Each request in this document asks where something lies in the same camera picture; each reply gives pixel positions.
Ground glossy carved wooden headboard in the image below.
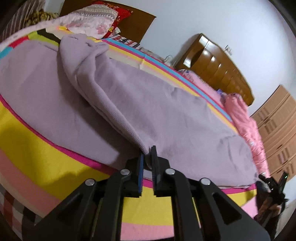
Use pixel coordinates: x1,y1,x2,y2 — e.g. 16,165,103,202
175,33,254,106

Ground light brown wooden wardrobe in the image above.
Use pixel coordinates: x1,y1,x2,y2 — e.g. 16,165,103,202
251,85,296,181

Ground dark brown wooden headboard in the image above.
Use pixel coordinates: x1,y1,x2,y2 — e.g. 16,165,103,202
60,0,156,43

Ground red embroidered pillow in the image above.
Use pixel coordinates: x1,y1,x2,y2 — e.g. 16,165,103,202
92,1,133,39

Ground pink bed sheet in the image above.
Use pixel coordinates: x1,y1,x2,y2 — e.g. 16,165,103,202
178,69,224,108

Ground pink floral quilt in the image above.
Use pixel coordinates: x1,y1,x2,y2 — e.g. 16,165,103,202
5,4,117,40

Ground white wall socket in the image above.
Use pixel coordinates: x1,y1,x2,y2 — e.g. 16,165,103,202
224,45,232,56

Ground pink padded jacket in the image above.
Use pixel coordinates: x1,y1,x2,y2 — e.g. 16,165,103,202
223,93,270,178

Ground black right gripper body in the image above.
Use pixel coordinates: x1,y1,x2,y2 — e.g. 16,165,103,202
254,172,288,240

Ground brown yellow patterned blanket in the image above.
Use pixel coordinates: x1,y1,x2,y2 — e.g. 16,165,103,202
25,9,59,27

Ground red plaid bed sheet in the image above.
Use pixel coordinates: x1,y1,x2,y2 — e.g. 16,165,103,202
110,34,140,49

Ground lilac fleece pants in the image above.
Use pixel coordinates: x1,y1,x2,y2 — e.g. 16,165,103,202
1,35,257,187

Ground floral pleated curtain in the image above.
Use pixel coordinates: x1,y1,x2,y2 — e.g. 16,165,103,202
1,0,45,42

